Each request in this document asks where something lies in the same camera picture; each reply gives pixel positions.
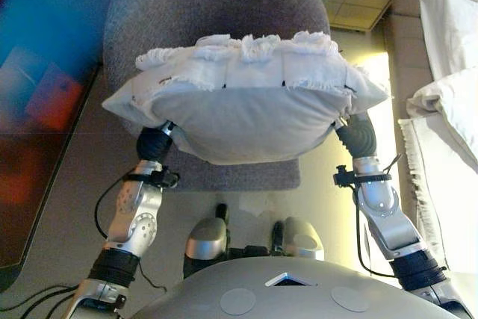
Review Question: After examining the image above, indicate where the glossy dark reflective panel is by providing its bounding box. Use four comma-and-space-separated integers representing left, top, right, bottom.
0, 0, 130, 292

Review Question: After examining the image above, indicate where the black floor cable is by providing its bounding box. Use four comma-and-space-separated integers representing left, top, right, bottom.
0, 283, 81, 315

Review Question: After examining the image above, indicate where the white bed sheet mattress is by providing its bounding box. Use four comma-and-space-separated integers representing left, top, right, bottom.
418, 0, 478, 81

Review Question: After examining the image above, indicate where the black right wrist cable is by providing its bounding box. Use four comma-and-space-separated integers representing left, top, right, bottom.
334, 180, 397, 279

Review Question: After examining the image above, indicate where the black robot foot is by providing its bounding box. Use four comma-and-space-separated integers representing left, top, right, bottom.
214, 202, 229, 229
272, 220, 285, 253

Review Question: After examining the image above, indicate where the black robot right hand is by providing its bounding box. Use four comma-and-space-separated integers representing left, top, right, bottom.
334, 111, 378, 160

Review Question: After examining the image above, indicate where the robot left leg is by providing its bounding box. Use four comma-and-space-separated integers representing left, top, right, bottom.
182, 217, 229, 281

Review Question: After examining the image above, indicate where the robot leg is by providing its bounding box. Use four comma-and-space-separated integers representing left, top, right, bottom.
182, 217, 229, 281
282, 216, 325, 260

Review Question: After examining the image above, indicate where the grey fabric tub armchair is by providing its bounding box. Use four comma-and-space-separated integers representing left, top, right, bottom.
102, 0, 332, 193

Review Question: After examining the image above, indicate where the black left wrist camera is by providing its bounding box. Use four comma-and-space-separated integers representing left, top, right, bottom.
149, 169, 181, 188

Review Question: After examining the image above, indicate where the robot right leg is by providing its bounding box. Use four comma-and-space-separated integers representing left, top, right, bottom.
282, 216, 325, 260

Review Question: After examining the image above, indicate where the grey robot torso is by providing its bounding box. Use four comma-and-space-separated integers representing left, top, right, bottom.
126, 255, 460, 319

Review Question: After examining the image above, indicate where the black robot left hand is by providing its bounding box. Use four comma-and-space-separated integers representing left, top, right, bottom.
136, 120, 176, 163

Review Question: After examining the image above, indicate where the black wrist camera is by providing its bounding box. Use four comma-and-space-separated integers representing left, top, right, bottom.
149, 169, 181, 188
334, 164, 356, 188

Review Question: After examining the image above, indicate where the black robot left foot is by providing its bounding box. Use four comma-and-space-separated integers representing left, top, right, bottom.
214, 202, 229, 229

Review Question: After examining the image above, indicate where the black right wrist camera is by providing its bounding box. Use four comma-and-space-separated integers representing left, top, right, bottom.
334, 164, 356, 188

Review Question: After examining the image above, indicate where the white folded duvet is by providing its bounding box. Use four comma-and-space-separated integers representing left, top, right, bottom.
406, 66, 478, 170

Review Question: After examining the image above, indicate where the black robot right foot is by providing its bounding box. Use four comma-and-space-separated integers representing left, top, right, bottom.
272, 220, 285, 253

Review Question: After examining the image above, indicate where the white fringed cushion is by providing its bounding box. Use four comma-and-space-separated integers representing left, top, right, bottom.
101, 31, 389, 166

